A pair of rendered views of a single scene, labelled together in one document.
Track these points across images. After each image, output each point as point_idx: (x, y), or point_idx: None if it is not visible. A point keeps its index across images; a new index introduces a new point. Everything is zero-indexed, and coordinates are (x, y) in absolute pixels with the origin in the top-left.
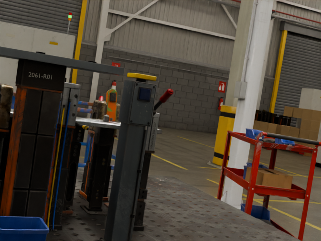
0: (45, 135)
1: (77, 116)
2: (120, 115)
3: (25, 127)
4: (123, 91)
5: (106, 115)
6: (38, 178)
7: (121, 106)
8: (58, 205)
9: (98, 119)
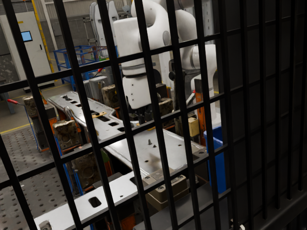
0: None
1: (59, 103)
2: (113, 80)
3: None
4: (110, 70)
5: (66, 94)
6: None
7: (112, 76)
8: None
9: (55, 101)
